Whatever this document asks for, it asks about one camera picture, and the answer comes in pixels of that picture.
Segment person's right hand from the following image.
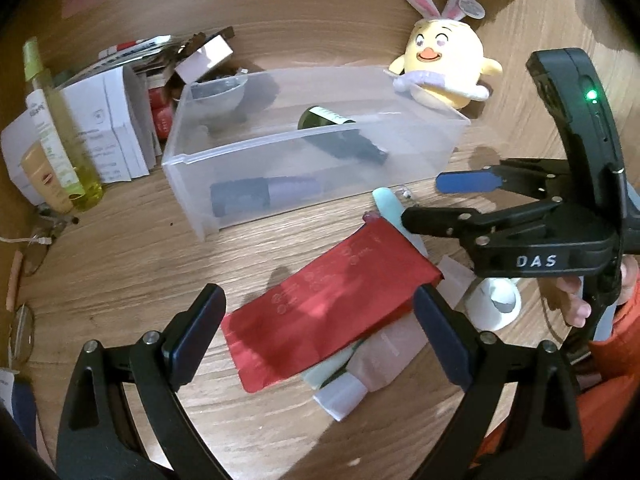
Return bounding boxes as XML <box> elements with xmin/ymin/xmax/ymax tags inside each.
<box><xmin>554</xmin><ymin>253</ymin><xmax>640</xmax><ymax>330</ymax></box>

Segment mint green tube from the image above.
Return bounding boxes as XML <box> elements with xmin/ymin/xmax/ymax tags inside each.
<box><xmin>372</xmin><ymin>188</ymin><xmax>428</xmax><ymax>258</ymax></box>

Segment dark green glass bottle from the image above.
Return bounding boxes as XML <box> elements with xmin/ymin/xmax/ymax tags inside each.
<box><xmin>297</xmin><ymin>105</ymin><xmax>388</xmax><ymax>166</ymax></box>

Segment red foil pouch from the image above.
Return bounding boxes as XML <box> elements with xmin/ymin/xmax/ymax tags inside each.
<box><xmin>221</xmin><ymin>218</ymin><xmax>442</xmax><ymax>393</ymax></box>

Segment yellow chick bunny plush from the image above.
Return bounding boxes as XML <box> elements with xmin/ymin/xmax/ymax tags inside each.
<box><xmin>387</xmin><ymin>0</ymin><xmax>502</xmax><ymax>110</ymax></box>

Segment pink white cosmetic tube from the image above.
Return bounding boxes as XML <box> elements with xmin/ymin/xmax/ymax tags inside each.
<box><xmin>314</xmin><ymin>313</ymin><xmax>427</xmax><ymax>422</ymax></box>

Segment round eyeglasses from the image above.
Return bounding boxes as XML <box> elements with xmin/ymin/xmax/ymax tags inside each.
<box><xmin>6</xmin><ymin>211</ymin><xmax>79</xmax><ymax>370</ymax></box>

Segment clear plastic storage bin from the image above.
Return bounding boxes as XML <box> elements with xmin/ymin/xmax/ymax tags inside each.
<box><xmin>162</xmin><ymin>66</ymin><xmax>470</xmax><ymax>240</ymax></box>

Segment clear bowl of trinkets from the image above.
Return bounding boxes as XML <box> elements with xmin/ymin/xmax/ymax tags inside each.
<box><xmin>189</xmin><ymin>70</ymin><xmax>248</xmax><ymax>117</ymax></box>

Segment yellow oil spray bottle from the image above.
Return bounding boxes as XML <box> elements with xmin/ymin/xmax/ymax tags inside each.
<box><xmin>23</xmin><ymin>37</ymin><xmax>103</xmax><ymax>211</ymax></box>

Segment small white cardboard box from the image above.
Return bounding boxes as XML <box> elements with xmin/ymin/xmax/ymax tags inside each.
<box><xmin>175</xmin><ymin>35</ymin><xmax>233</xmax><ymax>84</ymax></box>

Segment beige cosmetic tube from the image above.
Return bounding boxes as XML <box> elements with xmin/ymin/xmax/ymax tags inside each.
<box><xmin>21</xmin><ymin>141</ymin><xmax>74</xmax><ymax>214</ymax></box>

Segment folded white paper stack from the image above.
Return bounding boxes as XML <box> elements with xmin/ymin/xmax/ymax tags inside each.
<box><xmin>1</xmin><ymin>66</ymin><xmax>160</xmax><ymax>205</ymax></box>

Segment red white marker pen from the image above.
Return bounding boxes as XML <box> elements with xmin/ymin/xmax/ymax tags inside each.
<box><xmin>98</xmin><ymin>39</ymin><xmax>143</xmax><ymax>60</ymax></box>

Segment stack of magazines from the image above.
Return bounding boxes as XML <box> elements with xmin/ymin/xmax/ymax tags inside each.
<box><xmin>54</xmin><ymin>27</ymin><xmax>237</xmax><ymax>86</ymax></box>

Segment white charging cable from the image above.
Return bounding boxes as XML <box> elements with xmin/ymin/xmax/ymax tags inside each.
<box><xmin>0</xmin><ymin>235</ymin><xmax>54</xmax><ymax>247</ymax></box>

